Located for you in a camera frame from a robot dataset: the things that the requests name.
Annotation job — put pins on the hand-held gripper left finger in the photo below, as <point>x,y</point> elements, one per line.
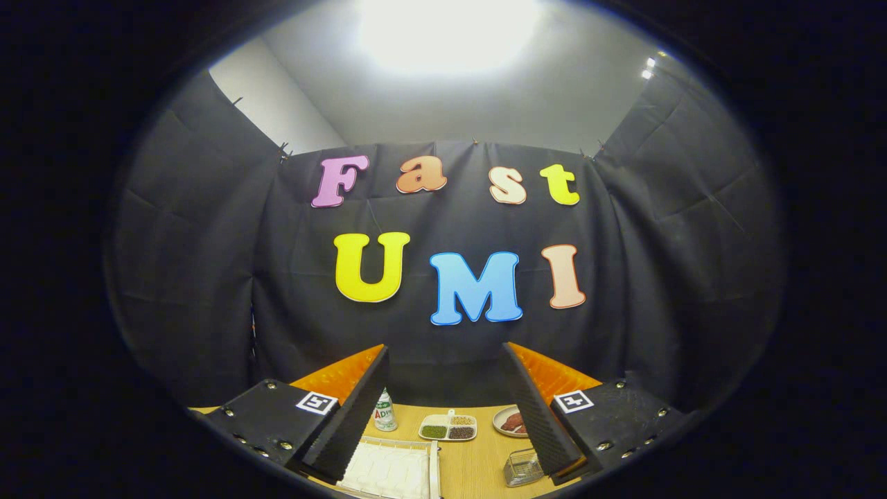
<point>350,423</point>

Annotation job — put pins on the white drip tray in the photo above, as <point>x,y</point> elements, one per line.
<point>388,471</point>

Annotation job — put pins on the yellow beans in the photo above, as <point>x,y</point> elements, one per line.
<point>462,420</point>

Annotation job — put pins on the dark red beans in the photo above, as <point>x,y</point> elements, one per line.
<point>461,433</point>

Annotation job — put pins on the black backdrop cloth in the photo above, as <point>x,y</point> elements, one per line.
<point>624,277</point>

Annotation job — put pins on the red meat patty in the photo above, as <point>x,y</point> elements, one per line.
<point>514,423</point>

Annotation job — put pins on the white divided dish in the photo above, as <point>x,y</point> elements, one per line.
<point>436,418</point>

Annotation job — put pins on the grey round plate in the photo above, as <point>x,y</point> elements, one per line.
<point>500,424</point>

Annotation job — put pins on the green beans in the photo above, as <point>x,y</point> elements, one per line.
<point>434,432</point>

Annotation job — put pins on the white bottle green label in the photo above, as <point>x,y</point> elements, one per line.
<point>385,414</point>

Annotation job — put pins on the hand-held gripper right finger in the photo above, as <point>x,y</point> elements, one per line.
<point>537,416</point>

